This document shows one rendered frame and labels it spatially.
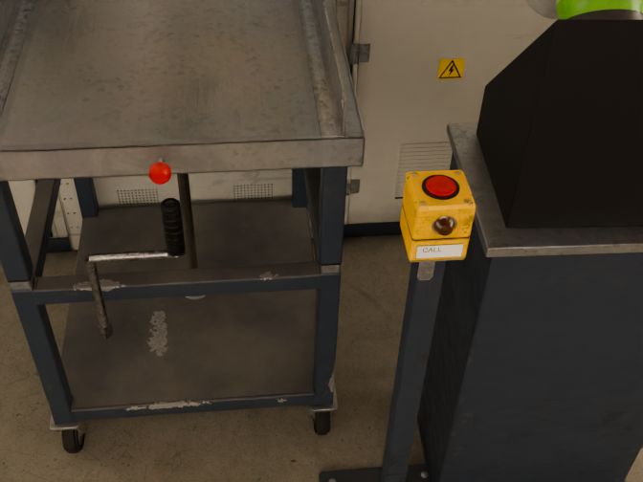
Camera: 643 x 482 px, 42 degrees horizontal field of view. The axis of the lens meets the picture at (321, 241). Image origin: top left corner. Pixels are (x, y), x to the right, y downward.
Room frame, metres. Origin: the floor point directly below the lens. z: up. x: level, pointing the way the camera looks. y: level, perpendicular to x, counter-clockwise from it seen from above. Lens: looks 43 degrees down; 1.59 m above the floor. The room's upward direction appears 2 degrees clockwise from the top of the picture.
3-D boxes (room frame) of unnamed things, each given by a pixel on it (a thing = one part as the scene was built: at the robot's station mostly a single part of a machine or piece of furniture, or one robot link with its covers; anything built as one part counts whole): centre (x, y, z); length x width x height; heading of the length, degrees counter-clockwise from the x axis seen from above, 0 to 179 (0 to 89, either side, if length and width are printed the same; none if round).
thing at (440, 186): (0.85, -0.15, 0.90); 0.04 x 0.04 x 0.02
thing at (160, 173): (0.96, 0.24, 0.82); 0.04 x 0.03 x 0.03; 7
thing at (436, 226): (0.80, -0.16, 0.87); 0.03 x 0.01 x 0.03; 97
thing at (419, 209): (0.85, -0.15, 0.85); 0.08 x 0.08 x 0.10; 7
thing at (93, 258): (0.96, 0.30, 0.60); 0.17 x 0.03 x 0.30; 98
